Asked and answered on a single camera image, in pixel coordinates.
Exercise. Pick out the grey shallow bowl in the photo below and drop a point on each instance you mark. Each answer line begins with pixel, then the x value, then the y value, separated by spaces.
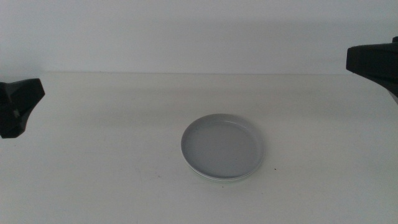
pixel 222 146

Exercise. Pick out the white shallow bowl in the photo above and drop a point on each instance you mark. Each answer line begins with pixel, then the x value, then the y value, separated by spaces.
pixel 214 179

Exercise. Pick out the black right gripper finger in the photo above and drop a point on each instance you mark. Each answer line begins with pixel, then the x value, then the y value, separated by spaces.
pixel 376 62

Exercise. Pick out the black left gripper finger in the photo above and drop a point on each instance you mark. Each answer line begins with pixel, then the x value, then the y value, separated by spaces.
pixel 12 126
pixel 21 93

